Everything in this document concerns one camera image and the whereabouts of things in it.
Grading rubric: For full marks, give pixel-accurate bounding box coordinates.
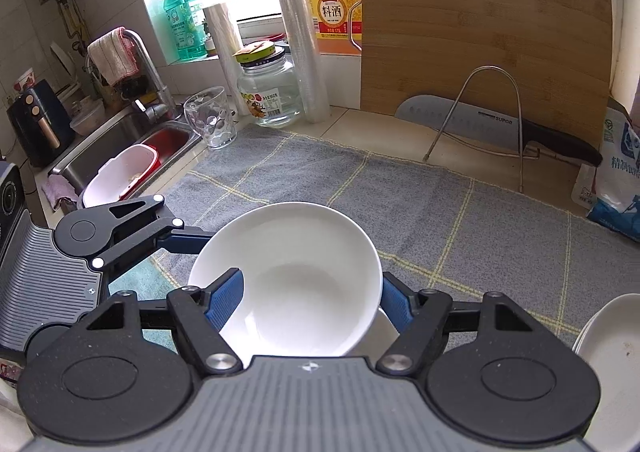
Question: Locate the white blue salt bag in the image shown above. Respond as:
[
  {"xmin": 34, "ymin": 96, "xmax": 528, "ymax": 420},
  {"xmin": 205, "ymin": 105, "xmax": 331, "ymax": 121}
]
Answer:
[{"xmin": 572, "ymin": 99, "xmax": 640, "ymax": 239}]

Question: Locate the striped dish cloth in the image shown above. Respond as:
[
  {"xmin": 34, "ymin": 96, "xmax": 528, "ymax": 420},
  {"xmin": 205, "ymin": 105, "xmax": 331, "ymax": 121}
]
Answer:
[{"xmin": 87, "ymin": 26, "xmax": 139, "ymax": 86}]

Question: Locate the steel sink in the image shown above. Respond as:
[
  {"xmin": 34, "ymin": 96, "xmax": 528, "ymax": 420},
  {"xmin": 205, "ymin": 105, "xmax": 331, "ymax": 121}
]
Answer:
[{"xmin": 47, "ymin": 107, "xmax": 195, "ymax": 205}]

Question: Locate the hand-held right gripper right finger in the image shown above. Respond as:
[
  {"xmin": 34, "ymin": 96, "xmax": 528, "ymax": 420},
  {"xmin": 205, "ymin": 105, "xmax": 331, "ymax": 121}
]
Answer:
[{"xmin": 377, "ymin": 271, "xmax": 534, "ymax": 376}]

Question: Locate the green plastic bottle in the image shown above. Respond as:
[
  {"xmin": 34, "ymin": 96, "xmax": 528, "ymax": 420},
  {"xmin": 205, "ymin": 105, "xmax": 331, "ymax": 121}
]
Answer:
[{"xmin": 186, "ymin": 0, "xmax": 208, "ymax": 59}]

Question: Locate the white plastic basin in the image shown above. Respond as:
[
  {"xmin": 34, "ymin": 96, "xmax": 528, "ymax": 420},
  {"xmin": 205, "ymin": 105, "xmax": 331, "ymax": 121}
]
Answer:
[{"xmin": 82, "ymin": 144, "xmax": 161, "ymax": 209}]

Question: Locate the short plastic wrap roll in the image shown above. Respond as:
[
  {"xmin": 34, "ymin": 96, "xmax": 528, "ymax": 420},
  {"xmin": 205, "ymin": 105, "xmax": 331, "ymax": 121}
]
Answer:
[{"xmin": 204, "ymin": 2, "xmax": 247, "ymax": 116}]

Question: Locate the glass jar with label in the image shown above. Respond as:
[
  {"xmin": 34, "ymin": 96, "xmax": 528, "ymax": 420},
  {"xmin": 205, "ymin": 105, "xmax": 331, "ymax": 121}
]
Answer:
[{"xmin": 235, "ymin": 41, "xmax": 304, "ymax": 128}]

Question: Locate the black-handled kitchen knife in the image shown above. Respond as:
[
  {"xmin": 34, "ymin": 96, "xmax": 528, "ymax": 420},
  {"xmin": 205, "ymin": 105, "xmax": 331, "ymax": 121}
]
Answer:
[{"xmin": 394, "ymin": 92, "xmax": 604, "ymax": 167}]

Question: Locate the pink rag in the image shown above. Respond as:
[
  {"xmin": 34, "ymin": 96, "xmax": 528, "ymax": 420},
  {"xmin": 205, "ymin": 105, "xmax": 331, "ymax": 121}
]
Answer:
[{"xmin": 42, "ymin": 176, "xmax": 77, "ymax": 209}]

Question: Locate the metal wire rack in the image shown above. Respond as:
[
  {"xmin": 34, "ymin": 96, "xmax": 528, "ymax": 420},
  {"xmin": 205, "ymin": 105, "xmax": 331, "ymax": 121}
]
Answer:
[{"xmin": 423, "ymin": 65, "xmax": 542, "ymax": 194}]

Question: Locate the clear glass mug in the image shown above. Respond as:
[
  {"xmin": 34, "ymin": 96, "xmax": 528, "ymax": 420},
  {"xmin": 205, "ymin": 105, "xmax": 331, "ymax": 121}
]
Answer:
[{"xmin": 183, "ymin": 85, "xmax": 239, "ymax": 149}]

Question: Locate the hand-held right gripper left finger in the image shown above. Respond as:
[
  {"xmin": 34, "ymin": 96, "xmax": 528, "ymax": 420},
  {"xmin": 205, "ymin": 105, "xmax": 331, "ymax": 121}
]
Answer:
[{"xmin": 85, "ymin": 267, "xmax": 246, "ymax": 376}]

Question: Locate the bamboo cutting board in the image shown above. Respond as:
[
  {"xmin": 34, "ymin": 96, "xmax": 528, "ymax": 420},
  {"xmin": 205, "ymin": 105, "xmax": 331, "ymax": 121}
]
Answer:
[{"xmin": 359, "ymin": 0, "xmax": 614, "ymax": 154}]

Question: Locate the grey green checked cloth mat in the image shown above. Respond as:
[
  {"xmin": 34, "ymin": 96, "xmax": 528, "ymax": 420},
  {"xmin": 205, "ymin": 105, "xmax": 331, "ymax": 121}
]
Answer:
[{"xmin": 107, "ymin": 124, "xmax": 640, "ymax": 350}]

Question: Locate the clear food container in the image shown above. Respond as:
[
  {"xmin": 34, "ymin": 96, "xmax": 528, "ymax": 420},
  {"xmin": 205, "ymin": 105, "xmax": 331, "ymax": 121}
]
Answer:
[{"xmin": 69, "ymin": 96, "xmax": 107, "ymax": 136}]

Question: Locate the black air fryer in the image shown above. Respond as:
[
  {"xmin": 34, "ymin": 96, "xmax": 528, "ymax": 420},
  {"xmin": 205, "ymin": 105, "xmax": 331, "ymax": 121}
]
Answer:
[{"xmin": 5, "ymin": 79, "xmax": 76, "ymax": 169}]

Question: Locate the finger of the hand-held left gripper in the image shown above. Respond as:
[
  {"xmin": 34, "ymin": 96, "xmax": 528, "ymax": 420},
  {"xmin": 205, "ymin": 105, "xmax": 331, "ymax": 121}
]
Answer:
[{"xmin": 92, "ymin": 194, "xmax": 217, "ymax": 283}]

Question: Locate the steel faucet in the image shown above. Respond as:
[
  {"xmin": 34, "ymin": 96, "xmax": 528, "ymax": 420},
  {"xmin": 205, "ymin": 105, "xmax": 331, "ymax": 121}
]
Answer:
[{"xmin": 84, "ymin": 27, "xmax": 177, "ymax": 122}]

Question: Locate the red basin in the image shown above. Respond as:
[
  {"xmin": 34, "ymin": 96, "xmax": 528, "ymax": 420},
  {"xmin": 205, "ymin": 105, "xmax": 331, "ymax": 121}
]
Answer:
[{"xmin": 119, "ymin": 127, "xmax": 194, "ymax": 194}]

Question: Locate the green dish soap bottle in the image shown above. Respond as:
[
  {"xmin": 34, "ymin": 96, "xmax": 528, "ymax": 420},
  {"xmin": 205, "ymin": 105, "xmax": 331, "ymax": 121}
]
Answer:
[{"xmin": 162, "ymin": 0, "xmax": 201, "ymax": 65}]

